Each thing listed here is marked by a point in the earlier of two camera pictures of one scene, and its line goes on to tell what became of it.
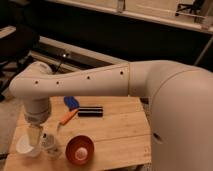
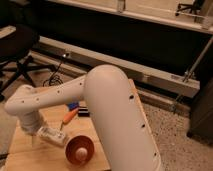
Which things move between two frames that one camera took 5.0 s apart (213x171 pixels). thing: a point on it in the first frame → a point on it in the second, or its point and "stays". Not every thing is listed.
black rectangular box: (90, 111) stays
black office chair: (14, 51) stays
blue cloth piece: (71, 102) stays
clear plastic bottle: (49, 149) → (53, 136)
